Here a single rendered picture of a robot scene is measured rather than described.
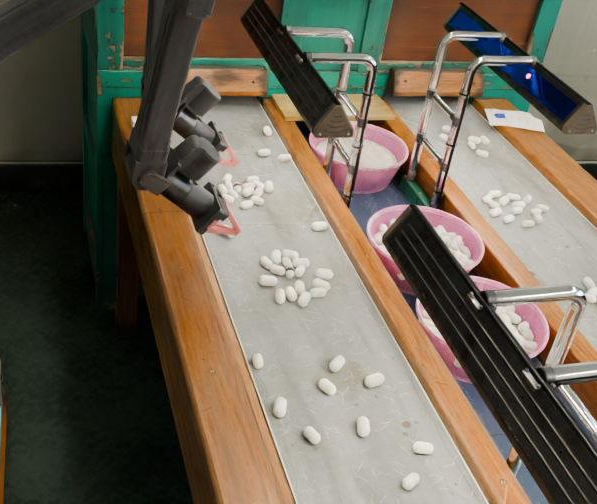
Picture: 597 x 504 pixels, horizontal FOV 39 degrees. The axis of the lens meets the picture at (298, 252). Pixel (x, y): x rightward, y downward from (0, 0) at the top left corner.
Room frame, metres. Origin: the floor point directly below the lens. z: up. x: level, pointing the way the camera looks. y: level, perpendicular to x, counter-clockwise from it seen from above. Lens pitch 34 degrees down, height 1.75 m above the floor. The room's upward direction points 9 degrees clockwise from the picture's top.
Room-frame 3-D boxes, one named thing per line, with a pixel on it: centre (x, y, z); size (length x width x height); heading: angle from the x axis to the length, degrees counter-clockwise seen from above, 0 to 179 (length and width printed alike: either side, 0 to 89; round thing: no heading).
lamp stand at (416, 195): (1.92, -0.36, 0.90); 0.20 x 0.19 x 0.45; 22
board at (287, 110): (2.21, -0.03, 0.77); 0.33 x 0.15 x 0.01; 112
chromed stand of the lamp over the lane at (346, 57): (1.77, 0.01, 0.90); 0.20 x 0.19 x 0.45; 22
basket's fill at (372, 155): (2.00, -0.11, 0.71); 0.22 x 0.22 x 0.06
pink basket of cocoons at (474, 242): (1.60, -0.28, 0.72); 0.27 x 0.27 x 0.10
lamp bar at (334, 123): (1.74, 0.08, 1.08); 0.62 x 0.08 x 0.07; 22
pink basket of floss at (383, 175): (2.00, -0.11, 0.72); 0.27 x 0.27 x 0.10
